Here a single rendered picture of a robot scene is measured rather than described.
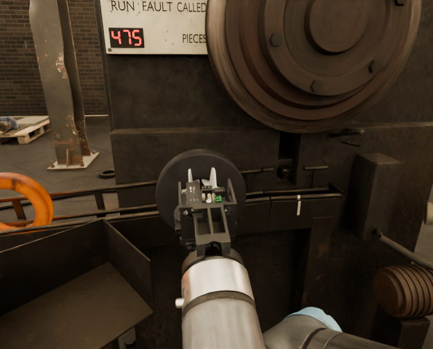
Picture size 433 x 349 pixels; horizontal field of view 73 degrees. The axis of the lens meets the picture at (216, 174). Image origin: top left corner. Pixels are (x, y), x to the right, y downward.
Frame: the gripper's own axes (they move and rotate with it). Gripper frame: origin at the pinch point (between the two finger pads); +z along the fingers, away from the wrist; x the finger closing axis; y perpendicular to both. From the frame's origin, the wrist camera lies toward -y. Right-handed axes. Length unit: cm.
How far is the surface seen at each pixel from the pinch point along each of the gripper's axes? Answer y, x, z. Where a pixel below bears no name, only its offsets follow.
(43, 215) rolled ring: -19.9, 37.7, 17.4
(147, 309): -21.5, 11.0, -9.3
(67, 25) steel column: -22, 113, 308
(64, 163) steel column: -147, 132, 243
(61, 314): -22.7, 27.1, -7.5
